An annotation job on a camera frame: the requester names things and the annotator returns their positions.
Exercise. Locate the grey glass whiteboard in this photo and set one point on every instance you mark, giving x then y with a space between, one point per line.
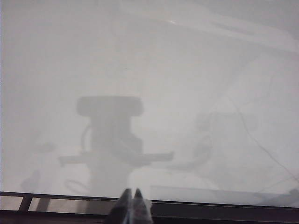
149 70

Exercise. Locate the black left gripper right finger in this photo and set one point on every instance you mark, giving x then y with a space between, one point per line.
140 210

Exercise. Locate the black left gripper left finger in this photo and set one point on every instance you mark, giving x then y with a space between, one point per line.
121 210

